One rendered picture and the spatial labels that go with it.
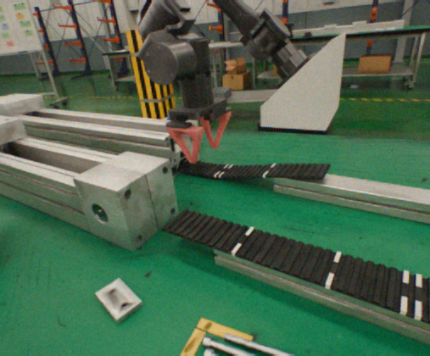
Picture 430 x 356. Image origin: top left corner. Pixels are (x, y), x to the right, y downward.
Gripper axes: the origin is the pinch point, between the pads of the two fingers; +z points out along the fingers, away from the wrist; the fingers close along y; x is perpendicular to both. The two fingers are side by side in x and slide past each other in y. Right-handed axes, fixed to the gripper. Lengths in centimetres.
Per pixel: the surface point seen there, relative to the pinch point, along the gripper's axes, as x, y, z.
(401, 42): 14, -736, 46
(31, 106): -62, -2, -5
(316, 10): -162, -731, -31
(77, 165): -15.7, 16.6, -1.8
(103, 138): -23.9, 4.0, -1.5
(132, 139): -13.6, 4.9, -2.7
